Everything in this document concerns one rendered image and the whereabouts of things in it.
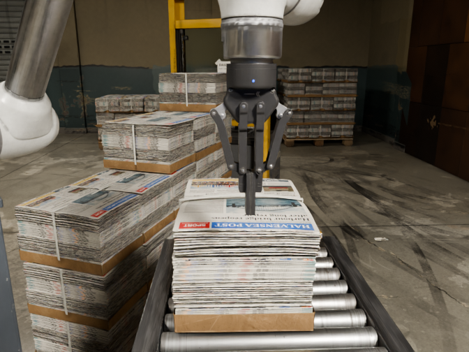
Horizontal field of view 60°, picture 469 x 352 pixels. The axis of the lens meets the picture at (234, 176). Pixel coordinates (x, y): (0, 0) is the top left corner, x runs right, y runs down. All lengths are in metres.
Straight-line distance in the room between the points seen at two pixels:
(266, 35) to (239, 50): 0.04
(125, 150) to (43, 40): 1.00
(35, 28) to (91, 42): 7.60
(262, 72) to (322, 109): 6.39
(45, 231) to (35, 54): 0.72
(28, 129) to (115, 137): 0.87
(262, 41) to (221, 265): 0.44
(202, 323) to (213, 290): 0.08
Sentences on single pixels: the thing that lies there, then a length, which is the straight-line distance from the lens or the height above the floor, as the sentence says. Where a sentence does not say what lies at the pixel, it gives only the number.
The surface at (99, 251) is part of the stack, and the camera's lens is 1.53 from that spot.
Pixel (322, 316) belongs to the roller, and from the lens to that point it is 0.97.
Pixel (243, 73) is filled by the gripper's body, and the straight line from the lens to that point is 0.59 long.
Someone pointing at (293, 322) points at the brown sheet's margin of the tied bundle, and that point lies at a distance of 0.88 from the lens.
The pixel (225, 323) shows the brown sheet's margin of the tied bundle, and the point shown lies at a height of 0.83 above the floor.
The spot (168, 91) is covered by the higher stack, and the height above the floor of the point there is 1.18.
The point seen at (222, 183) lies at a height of 1.03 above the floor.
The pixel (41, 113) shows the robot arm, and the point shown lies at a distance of 1.25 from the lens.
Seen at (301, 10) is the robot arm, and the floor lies 1.42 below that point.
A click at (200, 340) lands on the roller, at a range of 0.89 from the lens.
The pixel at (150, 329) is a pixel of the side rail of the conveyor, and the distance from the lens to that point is 0.92.
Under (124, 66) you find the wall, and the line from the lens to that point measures 8.58.
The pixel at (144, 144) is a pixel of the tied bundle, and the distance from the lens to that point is 1.98.
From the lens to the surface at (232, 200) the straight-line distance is 0.95.
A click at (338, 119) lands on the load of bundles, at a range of 7.09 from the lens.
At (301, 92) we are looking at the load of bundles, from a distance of 6.86.
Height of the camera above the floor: 1.33
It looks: 15 degrees down
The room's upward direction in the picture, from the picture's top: straight up
